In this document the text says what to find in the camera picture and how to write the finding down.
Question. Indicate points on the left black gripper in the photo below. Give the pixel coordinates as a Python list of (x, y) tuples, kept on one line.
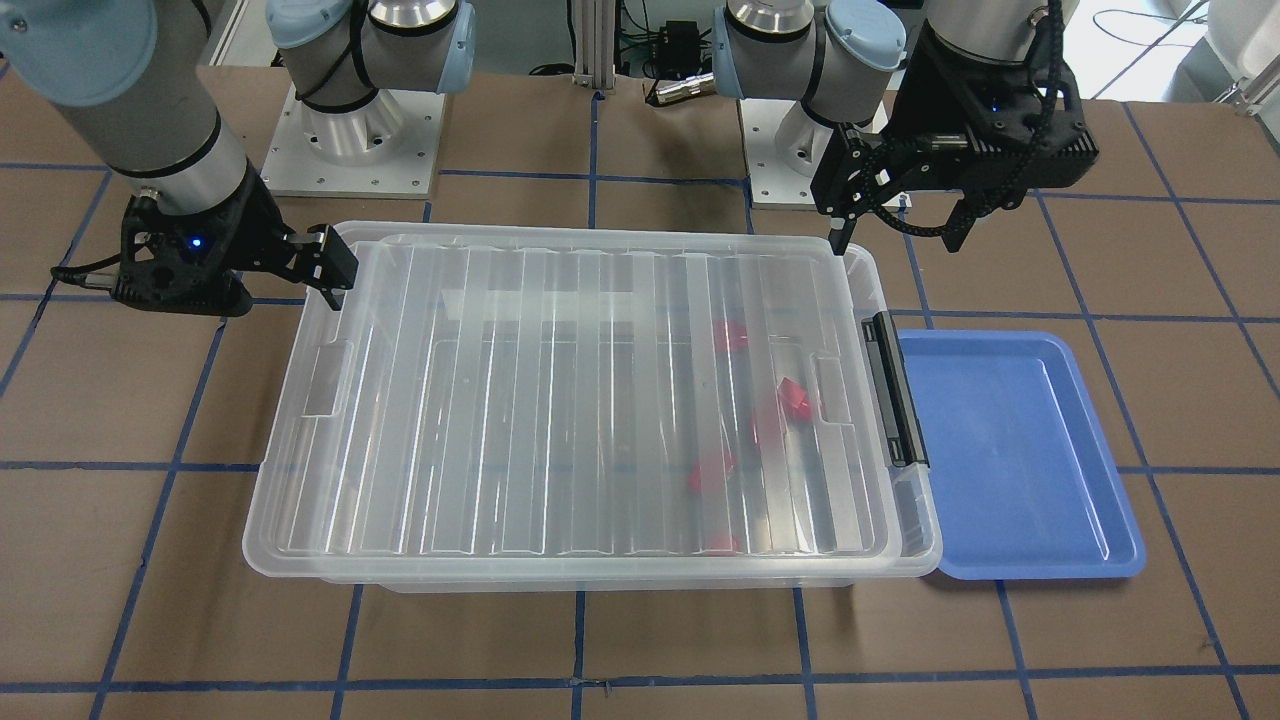
[(942, 92)]

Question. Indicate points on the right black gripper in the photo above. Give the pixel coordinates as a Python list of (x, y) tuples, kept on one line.
[(255, 238)]

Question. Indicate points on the clear plastic box lid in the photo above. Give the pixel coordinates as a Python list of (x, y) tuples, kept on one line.
[(560, 400)]

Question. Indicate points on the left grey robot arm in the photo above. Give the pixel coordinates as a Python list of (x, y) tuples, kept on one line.
[(845, 62)]

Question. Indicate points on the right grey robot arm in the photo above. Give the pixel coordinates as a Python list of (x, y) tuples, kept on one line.
[(123, 75)]

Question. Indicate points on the clear plastic storage box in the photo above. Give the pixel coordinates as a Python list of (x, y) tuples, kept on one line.
[(900, 520)]

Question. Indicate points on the blue plastic tray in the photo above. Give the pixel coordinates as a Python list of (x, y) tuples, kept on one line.
[(1024, 483)]

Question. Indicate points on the black power adapter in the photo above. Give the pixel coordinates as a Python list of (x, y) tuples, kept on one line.
[(678, 48)]

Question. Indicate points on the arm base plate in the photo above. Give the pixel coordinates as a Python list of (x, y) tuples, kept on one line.
[(782, 147), (386, 150)]

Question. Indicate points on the black box latch handle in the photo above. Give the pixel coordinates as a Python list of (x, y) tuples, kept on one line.
[(900, 423)]

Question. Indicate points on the aluminium frame post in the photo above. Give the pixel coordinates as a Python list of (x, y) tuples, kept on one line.
[(594, 41)]

